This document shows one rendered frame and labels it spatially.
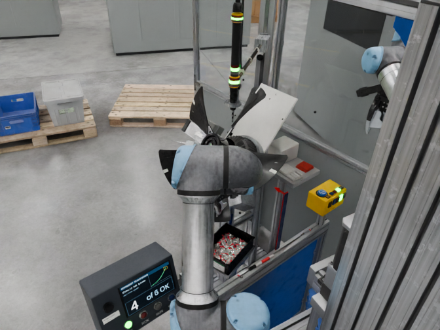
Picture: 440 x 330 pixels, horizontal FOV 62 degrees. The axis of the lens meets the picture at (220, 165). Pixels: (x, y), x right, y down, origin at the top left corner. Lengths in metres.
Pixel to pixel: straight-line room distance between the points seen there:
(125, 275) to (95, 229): 2.04
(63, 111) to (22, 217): 1.38
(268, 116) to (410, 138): 1.39
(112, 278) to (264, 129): 1.13
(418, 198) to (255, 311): 0.55
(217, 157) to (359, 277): 0.43
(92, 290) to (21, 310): 1.71
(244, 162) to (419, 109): 0.47
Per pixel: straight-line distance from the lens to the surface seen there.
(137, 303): 1.17
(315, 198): 1.73
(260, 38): 2.08
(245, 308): 1.02
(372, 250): 0.75
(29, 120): 4.40
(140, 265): 1.15
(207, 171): 0.92
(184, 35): 7.15
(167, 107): 4.67
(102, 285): 1.13
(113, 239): 3.03
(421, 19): 0.59
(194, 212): 0.95
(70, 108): 4.36
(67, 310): 2.71
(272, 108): 1.95
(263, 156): 1.65
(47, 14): 8.55
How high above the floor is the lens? 2.11
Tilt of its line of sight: 34 degrees down
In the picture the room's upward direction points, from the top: 1 degrees clockwise
